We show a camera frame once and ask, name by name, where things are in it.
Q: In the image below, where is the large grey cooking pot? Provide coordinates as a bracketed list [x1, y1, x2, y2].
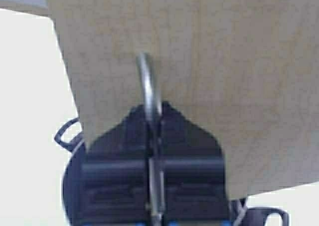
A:
[54, 118, 290, 226]

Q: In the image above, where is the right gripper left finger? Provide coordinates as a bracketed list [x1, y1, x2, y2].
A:
[79, 105, 152, 226]

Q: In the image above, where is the door handle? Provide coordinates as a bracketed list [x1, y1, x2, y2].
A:
[136, 52, 165, 221]

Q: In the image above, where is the cabinet door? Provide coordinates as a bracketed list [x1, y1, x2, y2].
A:
[46, 0, 319, 199]

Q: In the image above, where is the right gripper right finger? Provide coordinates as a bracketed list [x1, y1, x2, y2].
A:
[160, 101, 230, 226]

